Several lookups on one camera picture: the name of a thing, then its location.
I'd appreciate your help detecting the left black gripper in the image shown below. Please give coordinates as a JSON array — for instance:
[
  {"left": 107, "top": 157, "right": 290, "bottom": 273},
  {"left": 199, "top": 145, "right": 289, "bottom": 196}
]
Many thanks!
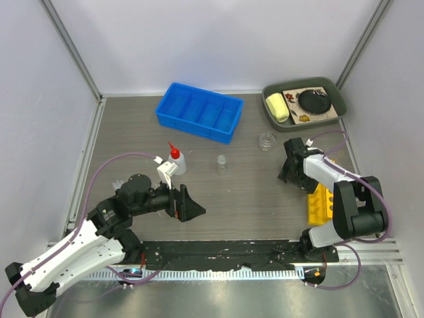
[{"left": 131, "top": 174, "right": 205, "bottom": 221}]

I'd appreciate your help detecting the clear glass flask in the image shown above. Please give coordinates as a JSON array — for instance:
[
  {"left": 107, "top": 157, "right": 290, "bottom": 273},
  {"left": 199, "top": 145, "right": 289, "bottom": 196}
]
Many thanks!
[{"left": 257, "top": 132, "right": 276, "bottom": 152}]

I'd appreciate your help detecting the yellow test tube rack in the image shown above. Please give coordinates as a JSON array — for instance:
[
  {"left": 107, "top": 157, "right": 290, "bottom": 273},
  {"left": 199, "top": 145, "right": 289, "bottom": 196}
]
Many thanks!
[{"left": 306, "top": 160, "right": 336, "bottom": 226}]

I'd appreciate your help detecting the red cap wash bottle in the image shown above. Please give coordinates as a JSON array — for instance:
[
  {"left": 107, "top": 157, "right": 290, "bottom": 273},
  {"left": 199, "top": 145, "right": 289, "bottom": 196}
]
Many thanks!
[{"left": 168, "top": 142, "right": 186, "bottom": 176}]

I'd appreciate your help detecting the blue divided plastic bin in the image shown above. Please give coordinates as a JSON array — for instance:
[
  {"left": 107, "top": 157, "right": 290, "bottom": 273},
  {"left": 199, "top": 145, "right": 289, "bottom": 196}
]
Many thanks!
[{"left": 155, "top": 83, "right": 244, "bottom": 144}]

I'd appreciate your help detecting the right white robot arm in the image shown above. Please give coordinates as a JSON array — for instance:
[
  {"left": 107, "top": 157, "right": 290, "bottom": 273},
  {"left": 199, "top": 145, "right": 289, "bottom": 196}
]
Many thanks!
[{"left": 278, "top": 138, "right": 393, "bottom": 262}]

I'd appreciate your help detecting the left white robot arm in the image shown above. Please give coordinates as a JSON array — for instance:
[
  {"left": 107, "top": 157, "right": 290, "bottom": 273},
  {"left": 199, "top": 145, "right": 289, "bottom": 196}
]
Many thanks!
[{"left": 5, "top": 174, "right": 206, "bottom": 317}]

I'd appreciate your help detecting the floral patterned card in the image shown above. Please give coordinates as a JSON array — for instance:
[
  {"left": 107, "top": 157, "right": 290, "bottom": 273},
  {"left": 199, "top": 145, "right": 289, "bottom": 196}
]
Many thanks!
[{"left": 282, "top": 87, "right": 338, "bottom": 125}]

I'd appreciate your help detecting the small clear glass beaker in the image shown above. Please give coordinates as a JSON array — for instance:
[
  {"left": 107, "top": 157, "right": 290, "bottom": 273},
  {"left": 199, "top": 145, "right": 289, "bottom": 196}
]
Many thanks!
[{"left": 217, "top": 154, "right": 228, "bottom": 175}]

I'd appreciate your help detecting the pale yellow cup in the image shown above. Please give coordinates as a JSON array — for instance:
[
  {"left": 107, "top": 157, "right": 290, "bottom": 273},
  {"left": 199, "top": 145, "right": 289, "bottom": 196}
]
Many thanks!
[{"left": 266, "top": 93, "right": 290, "bottom": 123}]

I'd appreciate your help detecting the black round pouch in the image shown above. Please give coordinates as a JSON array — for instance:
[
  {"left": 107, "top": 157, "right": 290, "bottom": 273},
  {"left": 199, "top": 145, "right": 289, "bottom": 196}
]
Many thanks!
[{"left": 298, "top": 89, "right": 331, "bottom": 115}]

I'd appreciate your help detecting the grey plastic tray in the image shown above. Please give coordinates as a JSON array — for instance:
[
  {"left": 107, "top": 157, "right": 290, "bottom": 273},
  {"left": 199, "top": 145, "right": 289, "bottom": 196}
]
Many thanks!
[{"left": 262, "top": 77, "right": 347, "bottom": 132}]

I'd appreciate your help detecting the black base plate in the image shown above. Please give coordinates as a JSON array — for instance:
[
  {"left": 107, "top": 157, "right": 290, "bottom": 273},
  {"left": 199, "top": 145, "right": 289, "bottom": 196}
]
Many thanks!
[{"left": 103, "top": 238, "right": 340, "bottom": 270}]

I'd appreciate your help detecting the slotted cable duct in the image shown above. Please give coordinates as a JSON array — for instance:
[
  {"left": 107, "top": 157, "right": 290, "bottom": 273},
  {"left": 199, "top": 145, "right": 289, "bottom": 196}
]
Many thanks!
[{"left": 82, "top": 267, "right": 304, "bottom": 282}]

